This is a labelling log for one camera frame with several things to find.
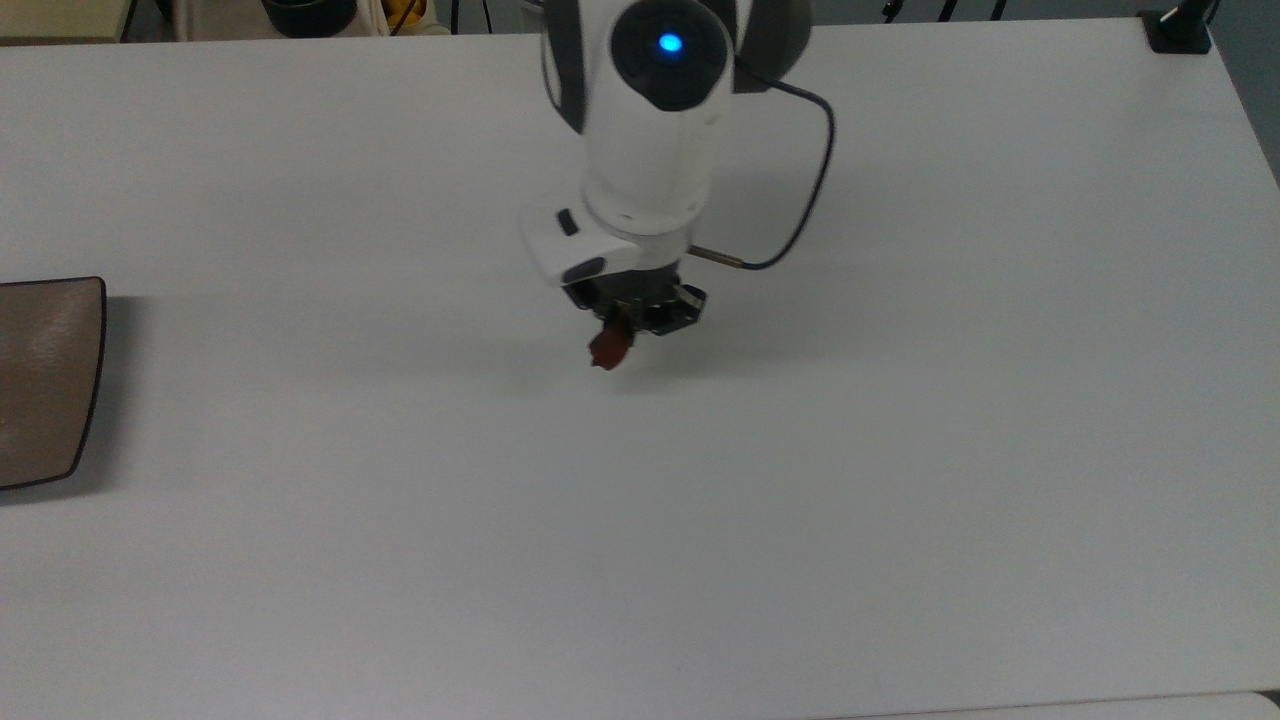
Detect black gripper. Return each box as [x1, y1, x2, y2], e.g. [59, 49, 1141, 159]
[562, 262, 709, 351]

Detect small round reddish-brown food item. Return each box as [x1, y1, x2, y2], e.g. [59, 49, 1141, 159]
[587, 326, 635, 372]

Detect black round bowl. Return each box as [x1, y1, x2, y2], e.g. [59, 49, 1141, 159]
[261, 0, 359, 40]

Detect square brown ceramic plate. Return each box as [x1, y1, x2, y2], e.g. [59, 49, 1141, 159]
[0, 276, 108, 492]

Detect beige wooden board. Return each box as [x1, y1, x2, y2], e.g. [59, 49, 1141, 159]
[0, 0, 139, 46]

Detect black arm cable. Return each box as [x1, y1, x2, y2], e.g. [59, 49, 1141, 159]
[688, 55, 837, 273]

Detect black camera stand base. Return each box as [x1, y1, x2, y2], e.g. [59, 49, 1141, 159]
[1138, 0, 1223, 56]

